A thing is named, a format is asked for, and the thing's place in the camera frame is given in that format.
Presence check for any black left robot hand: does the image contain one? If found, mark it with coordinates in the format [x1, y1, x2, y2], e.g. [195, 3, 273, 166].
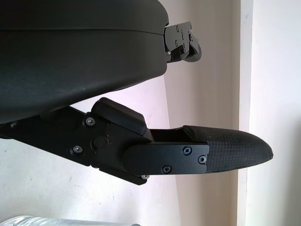
[0, 0, 274, 187]

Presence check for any clear glass cup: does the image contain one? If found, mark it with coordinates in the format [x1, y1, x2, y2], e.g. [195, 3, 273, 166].
[0, 217, 142, 226]

